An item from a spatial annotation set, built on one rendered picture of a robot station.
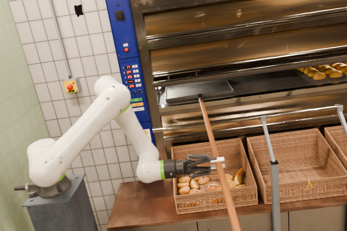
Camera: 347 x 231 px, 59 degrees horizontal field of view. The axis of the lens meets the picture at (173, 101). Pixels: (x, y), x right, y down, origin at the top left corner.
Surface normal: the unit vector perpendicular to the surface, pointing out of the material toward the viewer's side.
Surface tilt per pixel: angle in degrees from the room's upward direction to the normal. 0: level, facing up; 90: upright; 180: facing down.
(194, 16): 70
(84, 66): 90
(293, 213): 90
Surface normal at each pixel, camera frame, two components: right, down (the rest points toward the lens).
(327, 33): -0.06, 0.00
